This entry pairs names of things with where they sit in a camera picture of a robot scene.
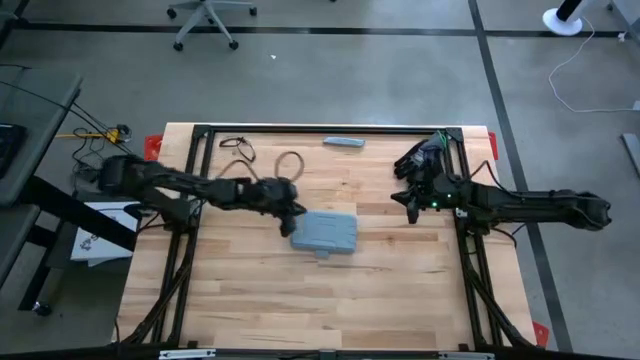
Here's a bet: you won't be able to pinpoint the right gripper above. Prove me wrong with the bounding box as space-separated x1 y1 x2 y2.
390 169 464 226

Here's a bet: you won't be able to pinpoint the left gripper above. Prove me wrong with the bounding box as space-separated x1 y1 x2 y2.
238 175 308 239

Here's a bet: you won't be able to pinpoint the grey plastic tool case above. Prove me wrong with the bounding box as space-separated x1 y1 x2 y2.
290 209 360 260

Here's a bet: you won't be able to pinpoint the grey utility knife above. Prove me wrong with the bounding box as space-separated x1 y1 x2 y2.
322 136 367 149

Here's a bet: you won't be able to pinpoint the black work gloves pair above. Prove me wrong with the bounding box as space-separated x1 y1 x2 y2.
393 130 450 181

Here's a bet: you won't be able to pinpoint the clear safety glasses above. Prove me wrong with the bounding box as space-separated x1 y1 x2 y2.
218 136 257 164

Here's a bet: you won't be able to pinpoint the white cardboard box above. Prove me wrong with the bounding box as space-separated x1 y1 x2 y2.
69 201 139 264

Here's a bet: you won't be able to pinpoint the black side table legs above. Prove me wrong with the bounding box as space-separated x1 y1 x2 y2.
17 174 139 317

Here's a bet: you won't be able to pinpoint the office chair base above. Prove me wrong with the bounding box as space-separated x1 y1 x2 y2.
166 0 259 52

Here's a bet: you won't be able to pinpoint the grey metal floor foot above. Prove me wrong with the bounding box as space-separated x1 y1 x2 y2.
621 132 640 177

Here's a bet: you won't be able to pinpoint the white round-base floor stand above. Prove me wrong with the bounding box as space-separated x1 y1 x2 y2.
542 0 585 37

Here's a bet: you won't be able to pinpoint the low grey side table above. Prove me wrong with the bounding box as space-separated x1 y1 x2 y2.
0 203 42 290

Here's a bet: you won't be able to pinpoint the grey metal table leg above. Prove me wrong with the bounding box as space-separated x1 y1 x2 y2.
607 0 640 31

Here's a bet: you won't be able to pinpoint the black keyboard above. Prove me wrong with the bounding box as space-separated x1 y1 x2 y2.
0 123 27 179

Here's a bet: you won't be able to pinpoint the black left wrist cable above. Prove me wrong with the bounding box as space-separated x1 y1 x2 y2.
217 149 306 184

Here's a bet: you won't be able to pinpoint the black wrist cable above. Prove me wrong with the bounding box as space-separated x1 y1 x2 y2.
217 149 306 184
468 159 526 202

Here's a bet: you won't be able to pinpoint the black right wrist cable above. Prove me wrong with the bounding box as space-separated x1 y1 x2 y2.
468 159 526 202

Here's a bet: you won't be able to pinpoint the black aluminium table frame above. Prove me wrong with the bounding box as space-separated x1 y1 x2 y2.
119 123 539 351

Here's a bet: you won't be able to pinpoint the black table edge rail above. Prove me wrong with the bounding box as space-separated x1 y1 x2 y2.
0 343 640 360

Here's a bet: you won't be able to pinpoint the black clamp with grey bracket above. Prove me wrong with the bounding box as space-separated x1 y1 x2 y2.
123 200 166 220

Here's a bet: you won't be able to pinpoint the silver rail bracket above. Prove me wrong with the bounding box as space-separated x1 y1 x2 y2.
438 351 496 360
158 348 218 360

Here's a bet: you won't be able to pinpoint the yellow cable with plug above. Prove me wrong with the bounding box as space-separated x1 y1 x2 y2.
54 128 122 145

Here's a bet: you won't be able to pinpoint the white floor cable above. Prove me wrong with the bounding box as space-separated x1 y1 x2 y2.
548 17 640 114

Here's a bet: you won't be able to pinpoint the black floor cable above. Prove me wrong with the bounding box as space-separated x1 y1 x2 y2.
0 79 144 161

